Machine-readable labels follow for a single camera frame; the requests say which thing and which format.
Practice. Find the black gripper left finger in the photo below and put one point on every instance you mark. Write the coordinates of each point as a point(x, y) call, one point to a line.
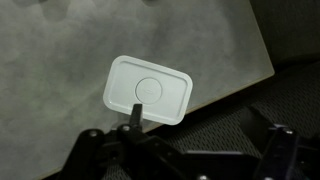
point(133, 153)

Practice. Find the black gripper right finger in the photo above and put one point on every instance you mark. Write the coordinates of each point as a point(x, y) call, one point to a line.
point(290, 156)

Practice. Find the white rectangular container lid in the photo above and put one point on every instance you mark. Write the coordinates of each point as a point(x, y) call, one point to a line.
point(120, 86)

